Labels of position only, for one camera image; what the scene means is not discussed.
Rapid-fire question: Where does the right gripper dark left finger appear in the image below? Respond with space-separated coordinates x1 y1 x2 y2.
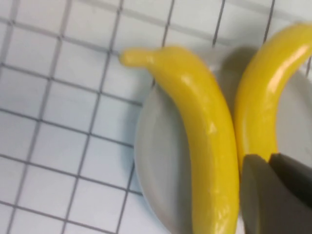
240 153 312 234

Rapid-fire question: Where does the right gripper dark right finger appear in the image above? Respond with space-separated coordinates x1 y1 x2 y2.
269 152 312 207

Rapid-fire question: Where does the white grid-pattern tablecloth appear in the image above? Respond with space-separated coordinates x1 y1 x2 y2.
0 0 312 234

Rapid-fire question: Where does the grey round plate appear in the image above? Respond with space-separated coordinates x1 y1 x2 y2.
133 46 312 234

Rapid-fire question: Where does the yellow banana straight stem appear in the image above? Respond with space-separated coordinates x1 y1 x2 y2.
233 21 312 176

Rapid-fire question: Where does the yellow banana hooked stem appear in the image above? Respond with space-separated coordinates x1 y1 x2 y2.
119 44 241 234

